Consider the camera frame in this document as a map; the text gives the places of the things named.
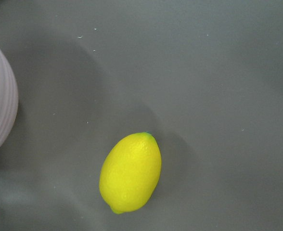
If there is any yellow lemon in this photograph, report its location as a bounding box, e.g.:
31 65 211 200
99 132 162 214

